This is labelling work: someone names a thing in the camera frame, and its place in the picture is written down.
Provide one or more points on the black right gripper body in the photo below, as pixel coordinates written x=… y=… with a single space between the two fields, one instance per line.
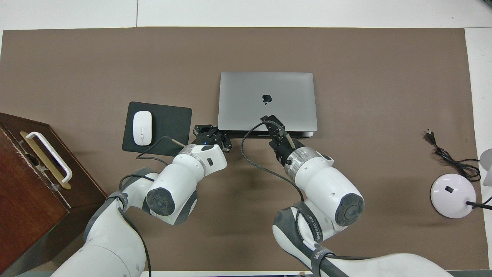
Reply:
x=286 y=150

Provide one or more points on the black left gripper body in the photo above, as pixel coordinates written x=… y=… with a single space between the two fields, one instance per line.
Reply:
x=209 y=139

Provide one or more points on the silver laptop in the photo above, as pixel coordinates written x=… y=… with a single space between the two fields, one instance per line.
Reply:
x=246 y=100

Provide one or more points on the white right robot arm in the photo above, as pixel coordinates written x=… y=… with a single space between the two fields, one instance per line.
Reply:
x=326 y=188

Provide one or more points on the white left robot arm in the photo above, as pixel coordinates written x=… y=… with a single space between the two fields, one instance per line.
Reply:
x=180 y=181

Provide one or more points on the black mouse pad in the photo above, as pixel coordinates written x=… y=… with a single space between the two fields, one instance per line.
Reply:
x=171 y=123

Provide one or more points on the white computer mouse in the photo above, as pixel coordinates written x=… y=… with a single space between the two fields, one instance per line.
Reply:
x=142 y=128

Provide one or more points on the brown table mat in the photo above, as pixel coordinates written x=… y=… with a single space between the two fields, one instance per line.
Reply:
x=246 y=50

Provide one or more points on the white desk lamp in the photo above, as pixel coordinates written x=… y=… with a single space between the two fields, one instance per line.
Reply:
x=451 y=196

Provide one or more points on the dark brown wooden box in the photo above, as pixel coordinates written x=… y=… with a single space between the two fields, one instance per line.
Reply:
x=27 y=215

